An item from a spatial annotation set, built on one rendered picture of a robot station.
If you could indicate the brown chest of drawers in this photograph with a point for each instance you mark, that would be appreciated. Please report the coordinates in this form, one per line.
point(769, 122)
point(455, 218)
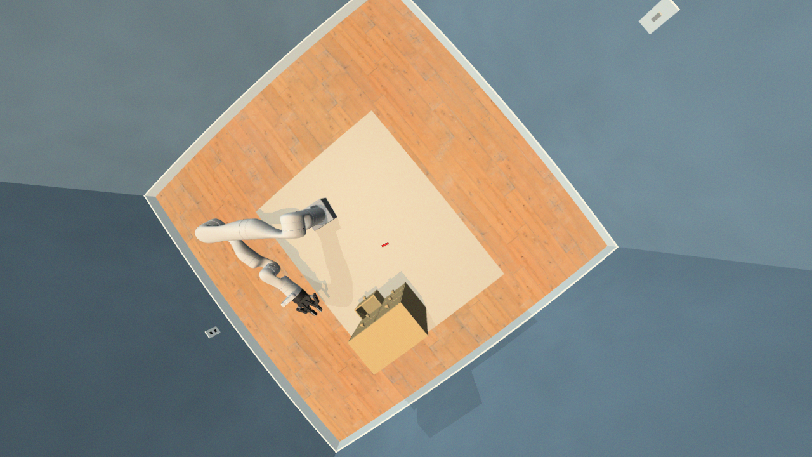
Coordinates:
point(393, 334)

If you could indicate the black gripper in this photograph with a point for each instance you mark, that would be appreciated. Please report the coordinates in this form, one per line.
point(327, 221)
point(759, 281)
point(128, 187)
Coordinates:
point(304, 300)

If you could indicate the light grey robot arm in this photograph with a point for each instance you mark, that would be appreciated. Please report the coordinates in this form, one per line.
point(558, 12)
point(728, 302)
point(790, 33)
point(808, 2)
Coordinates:
point(293, 226)

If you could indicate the tan wooden drawer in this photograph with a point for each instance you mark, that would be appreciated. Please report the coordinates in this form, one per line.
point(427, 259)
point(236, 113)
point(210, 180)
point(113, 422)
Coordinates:
point(394, 292)
point(391, 299)
point(369, 316)
point(369, 304)
point(388, 307)
point(363, 326)

